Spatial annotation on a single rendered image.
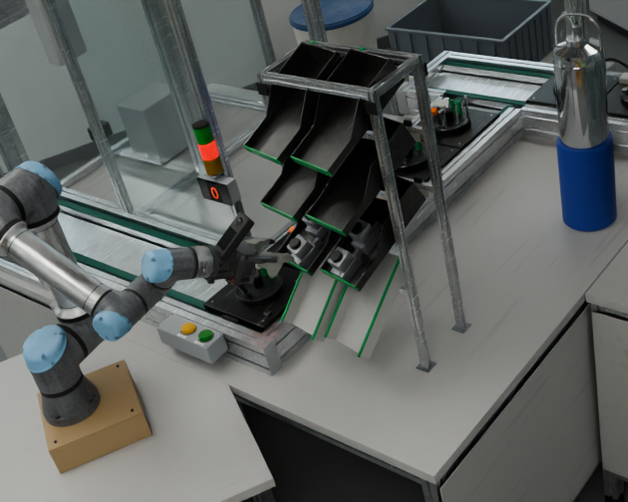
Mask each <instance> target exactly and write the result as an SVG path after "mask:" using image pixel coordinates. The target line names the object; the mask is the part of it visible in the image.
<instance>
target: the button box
mask: <svg viewBox="0 0 628 502"><path fill-rule="evenodd" d="M186 323H194V324H195V330H194V331H193V332H192V333H190V334H183V333H182V331H181V327H182V326H183V325H184V324H186ZM203 330H211V331H212V333H213V336H212V338H211V339H210V340H208V341H205V342H202V341H200V340H199V338H198V334H199V333H200V332H201V331H203ZM157 332H158V334H159V337H160V339H161V342H162V343H164V344H166V345H169V346H171V347H173V348H175V349H178V350H180V351H182V352H185V353H187V354H189V355H192V356H194V357H196V358H198V359H201V360H203V361H205V362H208V363H210V364H213V363H214V362H215V361H216V360H217V359H219V358H220V357H221V356H222V355H223V354H224V353H225V352H226V351H227V350H228V346H227V343H226V340H225V337H224V334H223V333H221V332H218V331H216V330H213V329H211V328H208V327H206V326H203V325H201V324H198V323H196V322H193V321H191V320H188V319H186V318H184V317H181V316H179V315H176V314H171V315H170V316H169V317H167V318H166V319H165V320H164V321H163V322H161V323H160V324H159V325H158V326H157Z"/></svg>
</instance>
